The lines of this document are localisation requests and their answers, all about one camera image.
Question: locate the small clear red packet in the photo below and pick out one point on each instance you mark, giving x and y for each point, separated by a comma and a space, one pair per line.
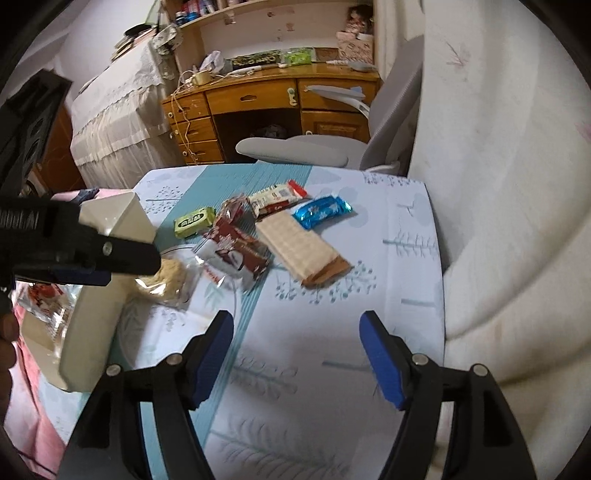
233, 214

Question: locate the trash bin with black bag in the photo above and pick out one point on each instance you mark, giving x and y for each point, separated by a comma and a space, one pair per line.
272, 131

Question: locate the blue snack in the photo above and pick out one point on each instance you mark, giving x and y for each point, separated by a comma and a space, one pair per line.
321, 211

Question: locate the green candy packet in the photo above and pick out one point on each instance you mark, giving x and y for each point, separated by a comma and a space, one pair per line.
194, 222

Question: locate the wooden desk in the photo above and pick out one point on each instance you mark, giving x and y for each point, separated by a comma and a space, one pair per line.
258, 94

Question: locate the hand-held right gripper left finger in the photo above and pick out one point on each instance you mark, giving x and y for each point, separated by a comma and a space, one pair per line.
214, 355

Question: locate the red white bar packet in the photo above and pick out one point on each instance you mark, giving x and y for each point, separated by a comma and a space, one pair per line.
277, 196

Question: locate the stack of books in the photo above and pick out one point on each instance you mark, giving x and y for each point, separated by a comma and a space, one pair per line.
123, 46

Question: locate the person's left hand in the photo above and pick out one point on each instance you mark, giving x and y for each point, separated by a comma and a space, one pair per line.
5, 332

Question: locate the dark printed box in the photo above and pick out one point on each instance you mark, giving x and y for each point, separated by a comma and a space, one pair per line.
256, 59

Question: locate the white printed storage box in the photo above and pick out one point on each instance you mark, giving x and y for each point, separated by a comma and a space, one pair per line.
354, 46

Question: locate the floral fabric bag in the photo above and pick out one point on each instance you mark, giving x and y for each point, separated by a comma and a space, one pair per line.
165, 38

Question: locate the clear yellow cake packet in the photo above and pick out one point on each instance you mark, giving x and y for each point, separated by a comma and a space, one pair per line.
168, 277

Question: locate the white plastic bag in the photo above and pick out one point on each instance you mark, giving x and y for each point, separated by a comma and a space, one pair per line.
213, 62

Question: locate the white floral curtain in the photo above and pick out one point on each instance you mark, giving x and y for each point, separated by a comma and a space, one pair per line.
508, 230

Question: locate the grey office chair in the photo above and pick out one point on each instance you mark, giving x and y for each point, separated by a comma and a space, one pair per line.
295, 150

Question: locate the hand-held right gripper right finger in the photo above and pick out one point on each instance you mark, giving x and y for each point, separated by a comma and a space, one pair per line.
383, 364

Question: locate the white lace cover cloth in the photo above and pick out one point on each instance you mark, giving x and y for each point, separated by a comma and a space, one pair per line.
120, 124

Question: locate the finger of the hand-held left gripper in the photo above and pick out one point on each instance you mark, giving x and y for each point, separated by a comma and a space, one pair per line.
83, 278
129, 258

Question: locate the grey object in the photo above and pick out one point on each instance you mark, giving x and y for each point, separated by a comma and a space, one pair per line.
362, 67

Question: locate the white wafer bar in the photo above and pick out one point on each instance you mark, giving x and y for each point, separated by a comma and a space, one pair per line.
295, 247

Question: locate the wooden bookshelf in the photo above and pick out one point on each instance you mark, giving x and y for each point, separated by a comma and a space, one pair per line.
277, 27

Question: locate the white plastic bin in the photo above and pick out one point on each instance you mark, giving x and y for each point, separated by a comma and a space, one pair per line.
92, 323

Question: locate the brown red snack packet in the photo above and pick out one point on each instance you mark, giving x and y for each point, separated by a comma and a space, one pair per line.
244, 256

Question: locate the blue white printed tablecloth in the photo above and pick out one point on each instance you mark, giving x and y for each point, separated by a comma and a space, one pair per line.
323, 332

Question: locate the doll figure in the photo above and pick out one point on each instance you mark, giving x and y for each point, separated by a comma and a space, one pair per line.
358, 18

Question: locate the brown wooden door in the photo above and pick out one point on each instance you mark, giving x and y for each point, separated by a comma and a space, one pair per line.
60, 157

